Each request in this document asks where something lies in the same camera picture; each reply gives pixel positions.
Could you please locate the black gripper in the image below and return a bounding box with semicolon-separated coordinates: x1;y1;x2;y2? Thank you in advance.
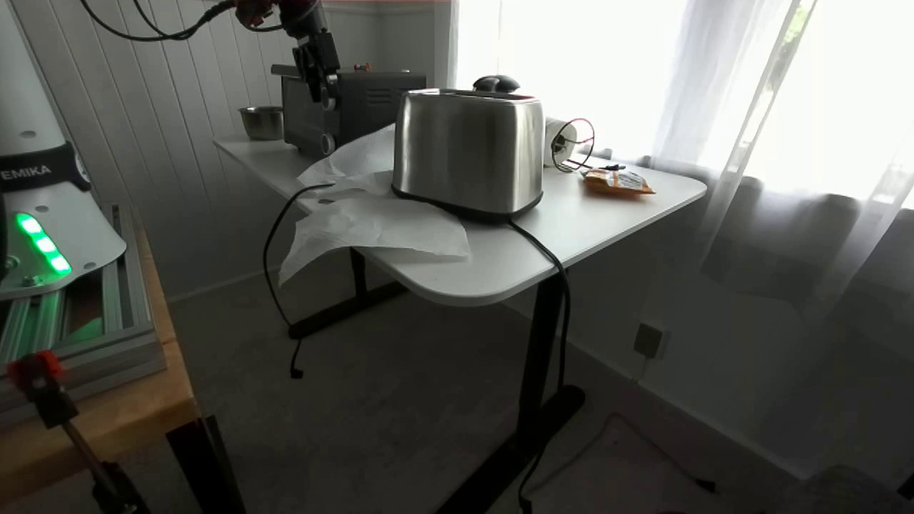
288;26;343;106

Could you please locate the dark grey toaster oven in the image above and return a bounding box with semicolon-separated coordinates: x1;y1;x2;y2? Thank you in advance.
270;63;430;159

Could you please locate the silver steel toaster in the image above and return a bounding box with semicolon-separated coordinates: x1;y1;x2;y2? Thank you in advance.
391;83;550;224

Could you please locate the small metal cup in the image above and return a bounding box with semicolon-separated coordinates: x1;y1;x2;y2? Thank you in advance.
238;102;285;143

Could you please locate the white paper towel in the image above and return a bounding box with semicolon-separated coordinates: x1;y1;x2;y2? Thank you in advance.
277;123;474;286

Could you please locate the black computer mouse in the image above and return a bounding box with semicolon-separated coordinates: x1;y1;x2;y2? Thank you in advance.
471;70;523;95

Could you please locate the white device with green light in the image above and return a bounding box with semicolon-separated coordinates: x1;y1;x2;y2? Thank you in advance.
0;202;165;406

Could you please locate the orange snack packet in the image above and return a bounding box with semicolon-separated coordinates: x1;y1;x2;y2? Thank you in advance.
580;163;657;202

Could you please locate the light wooden table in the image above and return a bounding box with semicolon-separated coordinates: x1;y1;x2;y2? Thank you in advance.
0;216;210;507

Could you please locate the black wooden table leg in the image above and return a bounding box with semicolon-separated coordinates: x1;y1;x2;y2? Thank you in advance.
165;412;250;514

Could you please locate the red and black clamp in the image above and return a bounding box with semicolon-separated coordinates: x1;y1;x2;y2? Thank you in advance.
6;347;153;514

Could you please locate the sheer white curtain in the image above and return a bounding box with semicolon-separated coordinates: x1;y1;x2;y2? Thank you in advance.
447;0;914;497

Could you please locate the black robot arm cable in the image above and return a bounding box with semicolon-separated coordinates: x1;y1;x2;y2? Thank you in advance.
81;0;240;42

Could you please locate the black cable with loose plug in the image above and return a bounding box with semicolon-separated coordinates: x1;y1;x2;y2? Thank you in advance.
261;180;337;382

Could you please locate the black toaster power cable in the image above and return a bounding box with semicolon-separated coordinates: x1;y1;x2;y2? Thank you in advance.
503;216;574;514

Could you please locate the black desk leg frame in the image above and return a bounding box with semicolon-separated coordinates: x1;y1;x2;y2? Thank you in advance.
285;249;590;514

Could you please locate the dark wall outlet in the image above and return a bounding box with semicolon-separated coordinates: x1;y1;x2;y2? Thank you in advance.
635;322;668;362

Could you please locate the black floor power cable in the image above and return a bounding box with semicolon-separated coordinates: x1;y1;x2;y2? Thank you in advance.
527;407;722;507

